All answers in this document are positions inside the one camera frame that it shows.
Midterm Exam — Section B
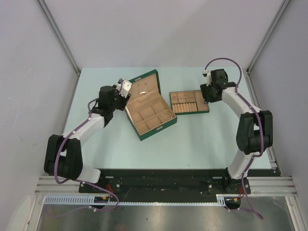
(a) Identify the silver chain necklace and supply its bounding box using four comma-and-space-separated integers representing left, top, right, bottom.
139, 81, 150, 96

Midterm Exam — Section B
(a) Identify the aluminium frame post left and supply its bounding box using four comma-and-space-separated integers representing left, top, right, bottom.
36, 0, 81, 77

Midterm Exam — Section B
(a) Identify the aluminium frame post right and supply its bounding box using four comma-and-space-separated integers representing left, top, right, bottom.
246, 0, 293, 74

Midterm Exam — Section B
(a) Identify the green jewelry box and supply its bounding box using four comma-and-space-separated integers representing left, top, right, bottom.
125, 69, 177, 141

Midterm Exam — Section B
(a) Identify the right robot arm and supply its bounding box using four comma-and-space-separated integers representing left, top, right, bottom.
200, 69, 273, 193

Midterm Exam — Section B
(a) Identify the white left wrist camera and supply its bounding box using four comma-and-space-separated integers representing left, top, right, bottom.
116, 78, 132, 98

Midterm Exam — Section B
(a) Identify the slotted cable duct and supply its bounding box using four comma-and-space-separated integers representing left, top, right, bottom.
44, 194, 241, 206

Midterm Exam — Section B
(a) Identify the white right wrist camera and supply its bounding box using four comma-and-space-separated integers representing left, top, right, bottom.
203, 69, 212, 86

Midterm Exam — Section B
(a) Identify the aluminium frame post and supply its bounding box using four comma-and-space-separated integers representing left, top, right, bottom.
246, 0, 293, 74
36, 0, 81, 77

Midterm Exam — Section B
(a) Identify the aluminium front rail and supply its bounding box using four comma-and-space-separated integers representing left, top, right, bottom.
34, 176, 80, 195

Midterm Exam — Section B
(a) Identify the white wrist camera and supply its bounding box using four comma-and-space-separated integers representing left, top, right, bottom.
203, 69, 212, 86
116, 78, 132, 98

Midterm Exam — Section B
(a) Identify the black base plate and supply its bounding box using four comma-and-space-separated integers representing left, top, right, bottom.
49, 168, 281, 210

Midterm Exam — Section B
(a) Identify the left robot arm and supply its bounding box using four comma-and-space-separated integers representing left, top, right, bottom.
44, 79, 132, 193

